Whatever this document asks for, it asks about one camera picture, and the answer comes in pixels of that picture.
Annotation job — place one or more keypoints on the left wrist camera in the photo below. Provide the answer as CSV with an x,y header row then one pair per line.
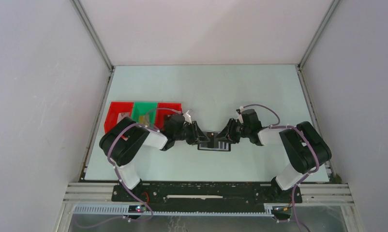
x,y
188,116

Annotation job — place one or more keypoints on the red plastic bin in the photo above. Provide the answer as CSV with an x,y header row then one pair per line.
x,y
115,108
164,109

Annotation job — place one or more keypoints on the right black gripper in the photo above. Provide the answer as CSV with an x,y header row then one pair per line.
x,y
228,132

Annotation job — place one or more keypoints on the aluminium frame rail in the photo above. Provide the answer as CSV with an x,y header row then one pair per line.
x,y
312,194

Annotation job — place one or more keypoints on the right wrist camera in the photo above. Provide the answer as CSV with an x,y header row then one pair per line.
x,y
239,114

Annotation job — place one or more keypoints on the black VIP card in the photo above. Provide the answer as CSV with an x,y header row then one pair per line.
x,y
213,143

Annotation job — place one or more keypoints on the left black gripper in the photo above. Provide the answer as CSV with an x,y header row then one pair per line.
x,y
198,136

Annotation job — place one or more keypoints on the grey card in bin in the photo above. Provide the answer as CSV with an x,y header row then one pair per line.
x,y
123,115

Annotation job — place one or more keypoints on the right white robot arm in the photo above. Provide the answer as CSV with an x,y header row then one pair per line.
x,y
305,148

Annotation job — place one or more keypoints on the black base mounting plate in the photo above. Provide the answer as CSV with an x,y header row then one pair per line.
x,y
207,197

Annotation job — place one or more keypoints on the right red plastic bin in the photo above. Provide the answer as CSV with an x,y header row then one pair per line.
x,y
164,109

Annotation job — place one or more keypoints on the green plastic bin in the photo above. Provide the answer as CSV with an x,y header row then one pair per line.
x,y
144,108

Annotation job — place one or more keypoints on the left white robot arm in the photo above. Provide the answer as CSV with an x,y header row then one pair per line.
x,y
124,140

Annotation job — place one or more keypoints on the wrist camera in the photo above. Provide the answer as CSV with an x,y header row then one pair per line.
x,y
239,114
188,116

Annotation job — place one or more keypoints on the black leather card holder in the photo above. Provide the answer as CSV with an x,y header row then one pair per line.
x,y
224,147

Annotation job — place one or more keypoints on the left red plastic bin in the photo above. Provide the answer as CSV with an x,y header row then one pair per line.
x,y
115,108

